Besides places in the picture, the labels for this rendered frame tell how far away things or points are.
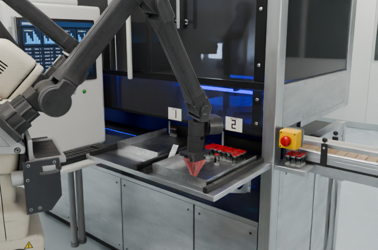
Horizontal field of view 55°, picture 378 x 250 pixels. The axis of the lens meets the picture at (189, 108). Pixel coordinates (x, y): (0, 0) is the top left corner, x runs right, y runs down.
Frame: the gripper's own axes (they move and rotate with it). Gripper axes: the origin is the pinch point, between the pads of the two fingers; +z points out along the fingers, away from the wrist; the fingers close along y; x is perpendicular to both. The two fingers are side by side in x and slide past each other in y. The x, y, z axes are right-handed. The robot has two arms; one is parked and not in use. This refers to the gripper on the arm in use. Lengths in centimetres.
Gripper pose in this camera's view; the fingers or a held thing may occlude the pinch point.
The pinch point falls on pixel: (193, 176)
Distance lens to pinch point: 129.4
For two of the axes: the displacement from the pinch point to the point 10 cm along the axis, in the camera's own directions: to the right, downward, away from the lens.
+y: 6.4, -0.8, 7.7
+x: -7.7, -1.3, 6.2
